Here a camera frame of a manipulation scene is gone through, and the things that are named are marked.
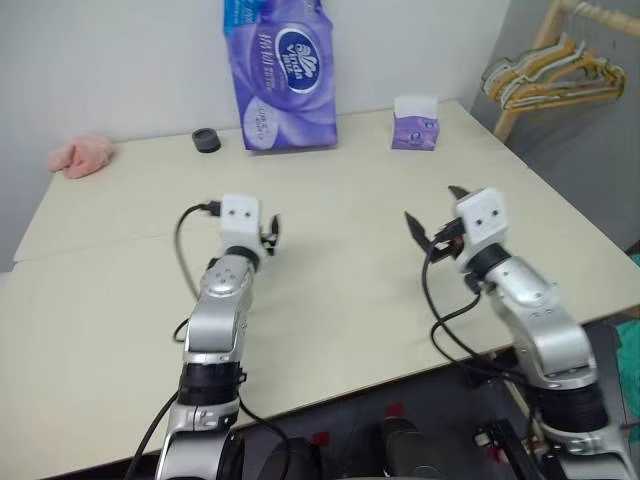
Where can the wooden clothes rack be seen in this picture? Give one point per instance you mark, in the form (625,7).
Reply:
(542,45)

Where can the small purple tissue box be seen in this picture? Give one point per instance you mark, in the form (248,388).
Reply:
(414,127)

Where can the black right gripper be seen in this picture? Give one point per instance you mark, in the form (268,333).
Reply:
(450,245)

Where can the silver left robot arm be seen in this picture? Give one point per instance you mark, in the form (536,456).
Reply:
(220,310)

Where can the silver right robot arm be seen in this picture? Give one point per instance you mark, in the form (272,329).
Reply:
(540,330)

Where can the black metal frame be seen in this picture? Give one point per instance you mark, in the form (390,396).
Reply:
(505,445)

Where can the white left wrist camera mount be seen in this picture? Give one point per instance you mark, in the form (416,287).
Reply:
(241,215)

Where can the wooden table leg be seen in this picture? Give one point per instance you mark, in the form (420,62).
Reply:
(522,407)

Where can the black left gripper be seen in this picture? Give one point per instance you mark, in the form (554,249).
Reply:
(267,242)

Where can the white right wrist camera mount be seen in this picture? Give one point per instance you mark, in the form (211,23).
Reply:
(482,220)

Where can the large purple tissue pack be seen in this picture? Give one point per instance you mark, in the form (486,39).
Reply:
(285,85)

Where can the pink fluffy cloth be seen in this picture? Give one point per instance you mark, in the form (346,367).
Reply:
(82,155)

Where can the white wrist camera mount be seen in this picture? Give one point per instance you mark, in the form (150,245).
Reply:
(482,220)
(241,215)

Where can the green shorts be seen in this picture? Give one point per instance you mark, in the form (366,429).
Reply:
(631,365)

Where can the black round cap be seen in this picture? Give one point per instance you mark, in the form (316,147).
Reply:
(206,140)

